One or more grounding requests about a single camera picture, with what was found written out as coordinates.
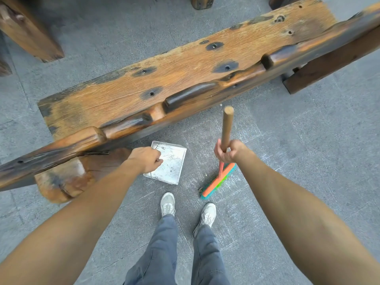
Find grey trousers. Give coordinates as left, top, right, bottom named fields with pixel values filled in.
left=123, top=214, right=231, bottom=285

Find dark wooden furniture leg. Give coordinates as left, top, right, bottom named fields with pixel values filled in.
left=190, top=0, right=215, bottom=10

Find rustic wooden bench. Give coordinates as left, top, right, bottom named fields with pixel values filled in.
left=0, top=0, right=380, bottom=204

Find dark wooden furniture piece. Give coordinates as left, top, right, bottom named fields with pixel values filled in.
left=0, top=53, right=13, bottom=77

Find white right shoe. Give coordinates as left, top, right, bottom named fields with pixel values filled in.
left=193, top=202, right=217, bottom=238

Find person's left hand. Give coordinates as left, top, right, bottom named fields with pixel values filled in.
left=128, top=146, right=164, bottom=174

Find person's left forearm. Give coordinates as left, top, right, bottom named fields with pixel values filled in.
left=0, top=159, right=142, bottom=285

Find person's right hand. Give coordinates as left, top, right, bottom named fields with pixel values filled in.
left=214, top=139, right=249, bottom=164

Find white shoe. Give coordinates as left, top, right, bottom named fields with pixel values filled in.
left=193, top=202, right=217, bottom=238
left=160, top=192, right=176, bottom=219

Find wooden furniture slab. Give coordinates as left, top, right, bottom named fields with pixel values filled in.
left=0, top=0, right=65, bottom=63

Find metal dustpan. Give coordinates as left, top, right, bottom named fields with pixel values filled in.
left=143, top=141, right=187, bottom=185

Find broom with wooden handle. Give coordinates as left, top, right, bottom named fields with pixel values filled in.
left=199, top=105, right=237, bottom=201

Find white left shoe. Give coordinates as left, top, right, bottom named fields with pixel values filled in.
left=160, top=192, right=176, bottom=219

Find person's right forearm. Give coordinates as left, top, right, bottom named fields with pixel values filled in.
left=236, top=146, right=380, bottom=285

